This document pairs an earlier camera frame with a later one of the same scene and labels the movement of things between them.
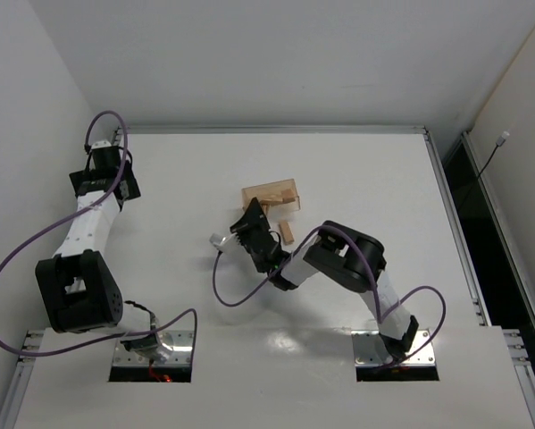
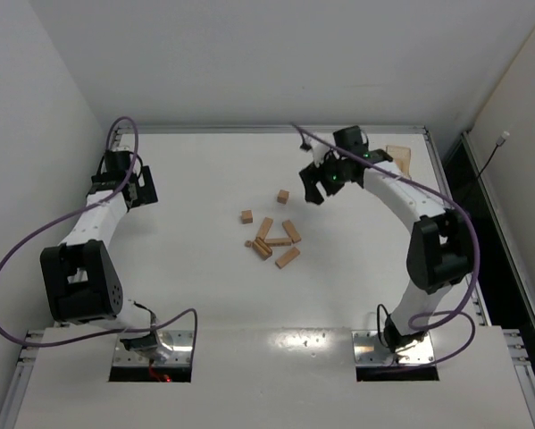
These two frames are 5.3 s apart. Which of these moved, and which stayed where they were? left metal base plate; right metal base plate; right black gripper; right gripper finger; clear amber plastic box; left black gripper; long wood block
Moved: long wood block; right black gripper; clear amber plastic box; left black gripper; right gripper finger
Stayed: right metal base plate; left metal base plate
